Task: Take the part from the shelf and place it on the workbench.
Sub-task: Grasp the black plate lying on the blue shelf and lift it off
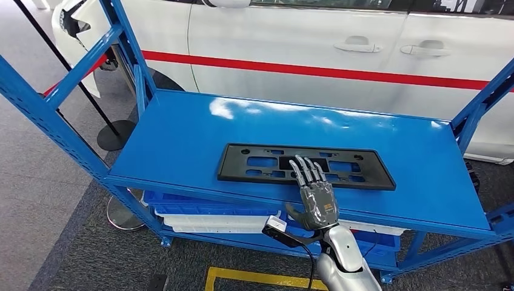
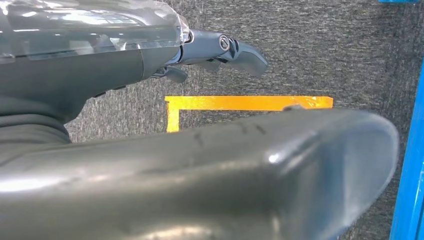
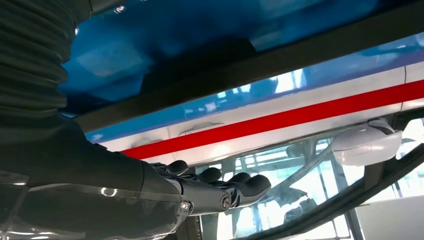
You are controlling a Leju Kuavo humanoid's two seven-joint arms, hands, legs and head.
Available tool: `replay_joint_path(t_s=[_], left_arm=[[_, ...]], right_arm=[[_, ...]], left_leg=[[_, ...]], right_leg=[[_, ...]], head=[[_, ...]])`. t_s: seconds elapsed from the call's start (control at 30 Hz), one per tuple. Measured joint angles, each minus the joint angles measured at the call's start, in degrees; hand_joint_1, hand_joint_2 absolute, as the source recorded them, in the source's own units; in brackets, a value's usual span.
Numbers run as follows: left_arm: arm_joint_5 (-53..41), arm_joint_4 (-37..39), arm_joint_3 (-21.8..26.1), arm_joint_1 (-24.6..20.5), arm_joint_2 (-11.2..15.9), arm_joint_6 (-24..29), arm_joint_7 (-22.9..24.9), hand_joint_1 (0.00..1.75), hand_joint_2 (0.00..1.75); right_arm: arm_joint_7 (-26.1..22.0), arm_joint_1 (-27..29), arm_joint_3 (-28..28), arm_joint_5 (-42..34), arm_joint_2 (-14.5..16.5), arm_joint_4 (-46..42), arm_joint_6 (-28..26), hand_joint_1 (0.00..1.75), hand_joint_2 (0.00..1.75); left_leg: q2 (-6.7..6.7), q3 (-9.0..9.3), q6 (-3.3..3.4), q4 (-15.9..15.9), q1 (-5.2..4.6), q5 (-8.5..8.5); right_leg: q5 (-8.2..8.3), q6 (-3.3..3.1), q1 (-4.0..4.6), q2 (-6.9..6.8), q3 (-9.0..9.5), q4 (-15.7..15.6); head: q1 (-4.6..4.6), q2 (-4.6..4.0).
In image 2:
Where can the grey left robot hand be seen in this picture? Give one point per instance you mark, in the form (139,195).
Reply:
(232,172)

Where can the blue metal shelf rack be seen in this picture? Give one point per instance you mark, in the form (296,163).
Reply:
(410,165)

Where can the yellow floor tape square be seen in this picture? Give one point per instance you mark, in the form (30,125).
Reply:
(232,102)

